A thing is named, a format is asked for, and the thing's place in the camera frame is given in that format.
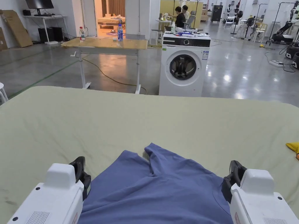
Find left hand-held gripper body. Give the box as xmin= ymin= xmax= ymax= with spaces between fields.
xmin=7 ymin=156 xmax=92 ymax=224

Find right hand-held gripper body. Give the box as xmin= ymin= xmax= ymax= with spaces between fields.
xmin=221 ymin=160 xmax=299 ymax=224

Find blue shirt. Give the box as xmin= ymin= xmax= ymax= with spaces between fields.
xmin=77 ymin=143 xmax=235 ymax=224

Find yellow cloth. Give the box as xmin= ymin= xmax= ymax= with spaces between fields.
xmin=286 ymin=142 xmax=299 ymax=161

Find bed with pale green sheet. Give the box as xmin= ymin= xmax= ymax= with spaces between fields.
xmin=0 ymin=85 xmax=299 ymax=224

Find white washing machine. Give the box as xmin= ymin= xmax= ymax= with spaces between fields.
xmin=159 ymin=22 xmax=212 ymax=97

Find black computer tower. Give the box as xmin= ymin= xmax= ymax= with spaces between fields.
xmin=38 ymin=27 xmax=55 ymax=44
xmin=50 ymin=27 xmax=64 ymax=42

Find wooden table with white legs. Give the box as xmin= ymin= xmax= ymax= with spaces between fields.
xmin=61 ymin=24 xmax=148 ymax=95

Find black and white robot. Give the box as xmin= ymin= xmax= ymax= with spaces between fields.
xmin=271 ymin=2 xmax=299 ymax=45

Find brown cardboard sheet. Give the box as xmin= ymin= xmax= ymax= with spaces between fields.
xmin=0 ymin=9 xmax=34 ymax=48

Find black standing fan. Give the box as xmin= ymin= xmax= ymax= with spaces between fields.
xmin=242 ymin=17 xmax=255 ymax=41

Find white folding chair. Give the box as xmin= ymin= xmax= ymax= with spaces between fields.
xmin=224 ymin=16 xmax=237 ymax=30

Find white desk with monitor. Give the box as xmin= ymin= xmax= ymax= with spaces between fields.
xmin=22 ymin=0 xmax=67 ymax=45

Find black cabinet on wheels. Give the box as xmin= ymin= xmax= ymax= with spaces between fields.
xmin=210 ymin=4 xmax=224 ymax=24

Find grey office chair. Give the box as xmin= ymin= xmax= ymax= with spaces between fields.
xmin=183 ymin=10 xmax=197 ymax=30

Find white stool with dark seat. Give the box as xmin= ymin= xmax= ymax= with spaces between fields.
xmin=150 ymin=29 xmax=164 ymax=46

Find small white table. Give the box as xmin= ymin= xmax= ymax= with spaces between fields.
xmin=155 ymin=13 xmax=174 ymax=32

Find bed with wooden frame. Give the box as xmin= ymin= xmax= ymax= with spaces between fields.
xmin=97 ymin=14 xmax=126 ymax=30

